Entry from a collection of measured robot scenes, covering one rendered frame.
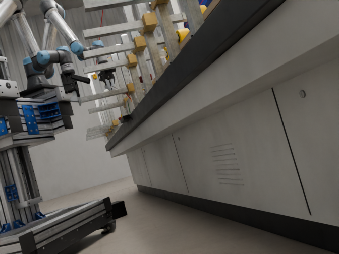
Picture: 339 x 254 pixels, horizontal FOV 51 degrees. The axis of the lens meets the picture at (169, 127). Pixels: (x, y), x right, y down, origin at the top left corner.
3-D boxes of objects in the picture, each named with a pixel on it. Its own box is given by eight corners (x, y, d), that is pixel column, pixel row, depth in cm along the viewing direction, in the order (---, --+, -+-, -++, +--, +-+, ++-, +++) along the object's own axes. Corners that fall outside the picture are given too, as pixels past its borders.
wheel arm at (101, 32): (85, 37, 136) (82, 28, 137) (85, 40, 140) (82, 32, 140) (202, 15, 149) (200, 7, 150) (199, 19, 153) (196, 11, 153)
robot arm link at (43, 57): (36, 68, 204) (54, 67, 212) (43, 61, 196) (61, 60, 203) (32, 55, 205) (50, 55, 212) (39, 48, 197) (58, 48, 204)
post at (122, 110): (123, 123, 266) (108, 67, 269) (123, 124, 271) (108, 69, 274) (129, 122, 267) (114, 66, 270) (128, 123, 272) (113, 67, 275)
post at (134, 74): (143, 117, 193) (120, 34, 196) (142, 118, 196) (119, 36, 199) (149, 115, 194) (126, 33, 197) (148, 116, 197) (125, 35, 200)
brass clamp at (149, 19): (145, 25, 139) (141, 13, 140) (139, 38, 152) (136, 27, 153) (159, 22, 141) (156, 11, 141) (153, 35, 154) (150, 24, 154)
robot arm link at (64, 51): (52, 50, 210) (65, 50, 216) (56, 67, 209) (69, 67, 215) (57, 45, 204) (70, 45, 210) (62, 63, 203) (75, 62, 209)
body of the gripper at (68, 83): (65, 94, 211) (60, 75, 211) (79, 91, 213) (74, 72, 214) (64, 91, 203) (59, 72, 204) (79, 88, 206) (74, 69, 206)
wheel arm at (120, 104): (89, 114, 232) (88, 108, 232) (89, 115, 235) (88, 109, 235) (152, 99, 243) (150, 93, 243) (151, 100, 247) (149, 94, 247)
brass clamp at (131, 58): (128, 63, 187) (126, 54, 188) (125, 70, 201) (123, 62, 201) (139, 61, 189) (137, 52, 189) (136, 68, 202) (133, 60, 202)
